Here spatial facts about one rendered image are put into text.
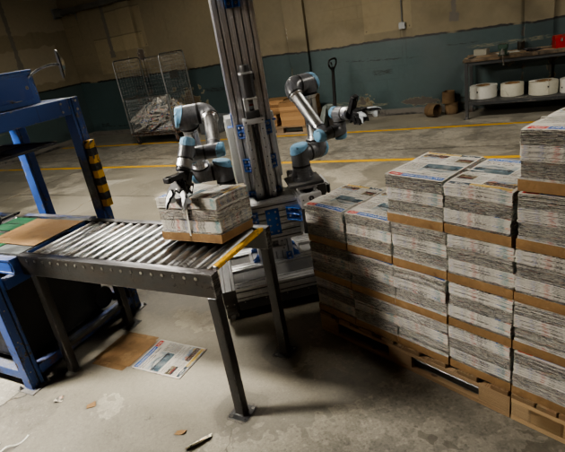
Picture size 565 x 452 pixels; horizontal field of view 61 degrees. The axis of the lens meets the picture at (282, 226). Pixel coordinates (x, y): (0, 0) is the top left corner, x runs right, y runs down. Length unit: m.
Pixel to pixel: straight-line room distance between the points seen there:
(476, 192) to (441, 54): 7.05
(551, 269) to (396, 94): 7.42
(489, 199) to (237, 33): 1.85
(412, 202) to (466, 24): 6.86
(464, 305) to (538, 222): 0.54
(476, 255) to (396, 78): 7.22
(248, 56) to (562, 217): 2.03
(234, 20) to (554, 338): 2.37
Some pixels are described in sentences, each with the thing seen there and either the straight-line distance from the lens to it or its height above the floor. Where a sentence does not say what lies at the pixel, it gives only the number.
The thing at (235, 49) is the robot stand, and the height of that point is 1.66.
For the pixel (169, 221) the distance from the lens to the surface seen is 2.50.
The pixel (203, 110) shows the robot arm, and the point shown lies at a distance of 2.77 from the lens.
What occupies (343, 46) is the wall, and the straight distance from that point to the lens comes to 9.37.
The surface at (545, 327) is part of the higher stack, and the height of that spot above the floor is 0.53.
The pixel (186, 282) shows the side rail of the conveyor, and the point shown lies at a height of 0.75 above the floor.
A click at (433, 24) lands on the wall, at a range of 8.95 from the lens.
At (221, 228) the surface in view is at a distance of 2.31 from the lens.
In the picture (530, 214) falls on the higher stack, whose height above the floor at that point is 0.98.
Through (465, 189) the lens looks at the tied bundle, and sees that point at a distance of 2.02.
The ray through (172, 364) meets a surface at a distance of 3.05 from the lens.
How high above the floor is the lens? 1.72
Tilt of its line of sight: 22 degrees down
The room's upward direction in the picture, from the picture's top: 10 degrees counter-clockwise
